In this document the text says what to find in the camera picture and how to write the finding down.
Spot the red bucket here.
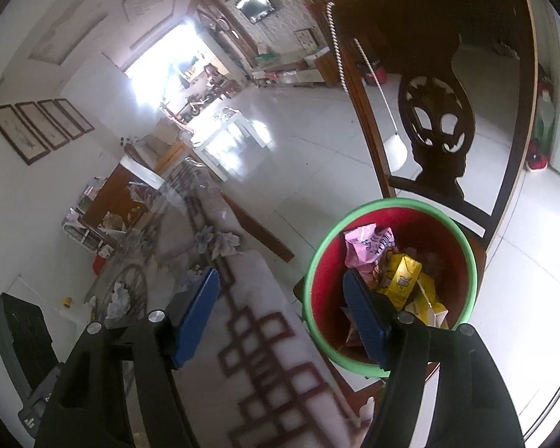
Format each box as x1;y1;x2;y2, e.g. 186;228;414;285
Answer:
366;62;388;86

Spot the red bin with green rim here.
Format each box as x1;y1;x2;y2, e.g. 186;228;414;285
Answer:
305;198;478;379

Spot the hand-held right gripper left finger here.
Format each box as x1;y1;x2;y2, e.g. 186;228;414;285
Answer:
35;267;221;448

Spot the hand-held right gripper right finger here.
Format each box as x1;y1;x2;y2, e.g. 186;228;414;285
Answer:
343;270;526;448

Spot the small patterned framed picture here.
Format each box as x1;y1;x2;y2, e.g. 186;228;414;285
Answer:
294;27;319;50

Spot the dark framed wall picture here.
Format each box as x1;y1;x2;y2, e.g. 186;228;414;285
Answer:
37;99;85;141
16;101;71;150
0;105;50;165
55;97;95;134

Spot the large crumpled white paper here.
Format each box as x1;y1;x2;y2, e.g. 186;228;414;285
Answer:
105;279;132;321

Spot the white beaded cord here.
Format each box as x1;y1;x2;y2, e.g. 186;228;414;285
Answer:
353;38;408;169

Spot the yellow packet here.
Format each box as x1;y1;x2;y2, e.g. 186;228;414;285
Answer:
404;274;449;330
377;252;423;311

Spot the white coffee table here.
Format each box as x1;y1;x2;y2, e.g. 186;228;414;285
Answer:
193;106;268;184

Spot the wall-mounted television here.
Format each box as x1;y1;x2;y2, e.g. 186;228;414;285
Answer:
235;0;279;24

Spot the white wooden television cabinet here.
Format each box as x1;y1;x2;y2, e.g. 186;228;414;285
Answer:
251;50;337;90

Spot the carved wooden chair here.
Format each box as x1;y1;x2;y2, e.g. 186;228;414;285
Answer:
292;0;541;383

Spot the large pink snack wrapper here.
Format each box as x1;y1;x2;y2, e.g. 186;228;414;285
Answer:
344;226;398;270

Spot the twisted metal rod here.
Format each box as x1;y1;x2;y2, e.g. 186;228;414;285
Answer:
327;2;349;90

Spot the small red object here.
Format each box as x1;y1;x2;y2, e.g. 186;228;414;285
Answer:
525;139;550;171

